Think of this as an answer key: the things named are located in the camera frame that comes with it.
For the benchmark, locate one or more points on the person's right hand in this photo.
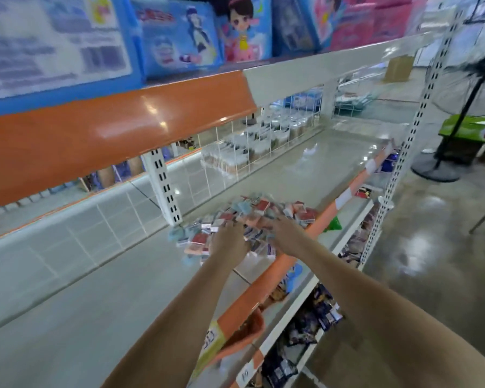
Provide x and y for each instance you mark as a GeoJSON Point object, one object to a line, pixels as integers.
{"type": "Point", "coordinates": [287, 234]}

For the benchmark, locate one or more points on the person's left hand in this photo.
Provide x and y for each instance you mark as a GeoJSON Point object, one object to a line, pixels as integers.
{"type": "Point", "coordinates": [229, 242]}

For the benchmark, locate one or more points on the pile of mixed erasers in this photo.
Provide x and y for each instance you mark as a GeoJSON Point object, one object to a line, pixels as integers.
{"type": "Point", "coordinates": [250, 210]}

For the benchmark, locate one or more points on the person's right forearm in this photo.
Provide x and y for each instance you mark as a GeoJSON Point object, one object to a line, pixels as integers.
{"type": "Point", "coordinates": [396, 319]}

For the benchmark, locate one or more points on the person's left forearm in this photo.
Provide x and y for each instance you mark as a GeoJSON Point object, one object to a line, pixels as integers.
{"type": "Point", "coordinates": [174, 331]}

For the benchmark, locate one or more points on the white orange metal shelf unit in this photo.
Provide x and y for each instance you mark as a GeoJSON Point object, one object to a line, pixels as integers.
{"type": "Point", "coordinates": [89, 303]}

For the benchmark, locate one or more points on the brown cardboard box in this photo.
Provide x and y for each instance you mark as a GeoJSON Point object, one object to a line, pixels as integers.
{"type": "Point", "coordinates": [399, 68]}

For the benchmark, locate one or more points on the green packet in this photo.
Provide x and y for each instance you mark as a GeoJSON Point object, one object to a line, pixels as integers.
{"type": "Point", "coordinates": [333, 224]}

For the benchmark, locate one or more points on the row of dark snack packets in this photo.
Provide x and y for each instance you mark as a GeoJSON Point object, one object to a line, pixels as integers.
{"type": "Point", "coordinates": [315, 319]}

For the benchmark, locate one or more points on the yellow price label strip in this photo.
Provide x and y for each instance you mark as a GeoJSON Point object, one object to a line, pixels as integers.
{"type": "Point", "coordinates": [208, 347]}

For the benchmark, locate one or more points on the green plastic crate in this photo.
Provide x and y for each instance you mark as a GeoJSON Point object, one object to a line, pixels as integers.
{"type": "Point", "coordinates": [467, 129]}

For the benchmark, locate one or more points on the pink package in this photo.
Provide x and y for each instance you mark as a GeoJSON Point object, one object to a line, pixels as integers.
{"type": "Point", "coordinates": [380, 20]}

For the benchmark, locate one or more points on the row of blue packages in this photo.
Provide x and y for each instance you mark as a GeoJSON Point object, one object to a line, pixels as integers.
{"type": "Point", "coordinates": [81, 44]}

